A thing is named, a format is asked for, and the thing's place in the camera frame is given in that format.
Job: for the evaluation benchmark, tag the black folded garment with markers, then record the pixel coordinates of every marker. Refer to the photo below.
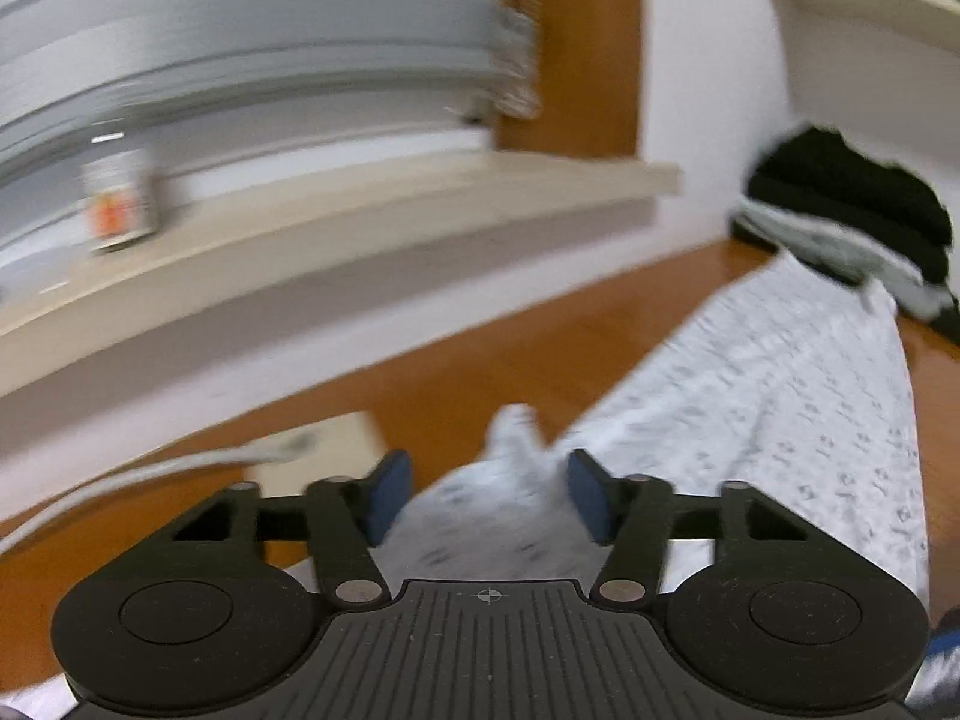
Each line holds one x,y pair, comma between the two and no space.
840,180

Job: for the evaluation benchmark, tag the wooden window frame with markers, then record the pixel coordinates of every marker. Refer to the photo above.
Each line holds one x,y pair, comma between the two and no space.
577,37

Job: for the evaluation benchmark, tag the grey folded garment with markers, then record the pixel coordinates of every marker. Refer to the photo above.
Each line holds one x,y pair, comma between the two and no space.
911,296

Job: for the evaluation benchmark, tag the white shelf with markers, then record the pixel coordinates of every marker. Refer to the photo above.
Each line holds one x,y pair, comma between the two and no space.
862,30

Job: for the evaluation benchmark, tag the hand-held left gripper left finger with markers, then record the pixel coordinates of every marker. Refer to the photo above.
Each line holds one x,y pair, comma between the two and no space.
390,491

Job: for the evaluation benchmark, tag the white patterned pants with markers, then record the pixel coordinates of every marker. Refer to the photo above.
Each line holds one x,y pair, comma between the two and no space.
750,405

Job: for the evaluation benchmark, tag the glass jar with orange label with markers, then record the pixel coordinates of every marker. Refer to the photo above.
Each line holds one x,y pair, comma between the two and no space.
116,202

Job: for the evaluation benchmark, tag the grey window blind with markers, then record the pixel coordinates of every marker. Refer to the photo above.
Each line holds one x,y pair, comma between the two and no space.
225,30

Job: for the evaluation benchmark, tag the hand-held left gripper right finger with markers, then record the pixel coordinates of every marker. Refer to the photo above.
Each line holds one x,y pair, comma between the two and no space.
589,495

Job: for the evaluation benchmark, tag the beige windowsill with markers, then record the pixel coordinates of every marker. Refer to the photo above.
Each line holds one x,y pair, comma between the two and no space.
375,217

